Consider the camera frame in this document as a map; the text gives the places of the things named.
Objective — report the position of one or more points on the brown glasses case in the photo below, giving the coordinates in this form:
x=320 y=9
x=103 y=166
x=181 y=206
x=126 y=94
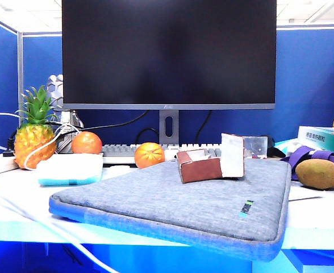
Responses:
x=199 y=170

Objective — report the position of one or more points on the plastic pineapple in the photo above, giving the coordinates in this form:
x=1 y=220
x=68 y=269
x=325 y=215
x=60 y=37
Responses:
x=32 y=145

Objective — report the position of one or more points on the white teal tissue pack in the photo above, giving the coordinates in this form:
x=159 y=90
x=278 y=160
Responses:
x=70 y=169

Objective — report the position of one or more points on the smooth orange fruit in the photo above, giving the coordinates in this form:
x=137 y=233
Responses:
x=86 y=143

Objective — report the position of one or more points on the white grey keyboard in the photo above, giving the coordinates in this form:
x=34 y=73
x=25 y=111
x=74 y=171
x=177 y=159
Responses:
x=117 y=150

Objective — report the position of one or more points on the ribbed orange tangerine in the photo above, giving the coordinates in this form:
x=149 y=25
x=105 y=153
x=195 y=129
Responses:
x=149 y=155

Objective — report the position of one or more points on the grey monitor stand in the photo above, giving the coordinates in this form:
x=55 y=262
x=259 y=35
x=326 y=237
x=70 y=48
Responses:
x=168 y=135

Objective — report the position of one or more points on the black computer monitor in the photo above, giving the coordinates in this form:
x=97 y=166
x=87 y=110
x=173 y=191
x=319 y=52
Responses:
x=167 y=54

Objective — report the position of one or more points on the grey laptop sleeve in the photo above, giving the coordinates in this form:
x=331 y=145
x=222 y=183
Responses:
x=167 y=204

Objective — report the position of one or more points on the clear plastic box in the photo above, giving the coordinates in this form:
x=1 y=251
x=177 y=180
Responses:
x=255 y=146

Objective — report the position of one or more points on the black object behind box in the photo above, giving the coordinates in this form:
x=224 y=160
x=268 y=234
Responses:
x=275 y=146

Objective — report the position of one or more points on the large brown kiwi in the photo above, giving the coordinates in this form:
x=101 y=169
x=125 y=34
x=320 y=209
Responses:
x=317 y=174

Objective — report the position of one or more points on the teal white medicine box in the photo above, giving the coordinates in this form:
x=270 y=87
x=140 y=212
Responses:
x=323 y=139

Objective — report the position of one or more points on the grey partition post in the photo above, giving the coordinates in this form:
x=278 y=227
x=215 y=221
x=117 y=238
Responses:
x=20 y=76

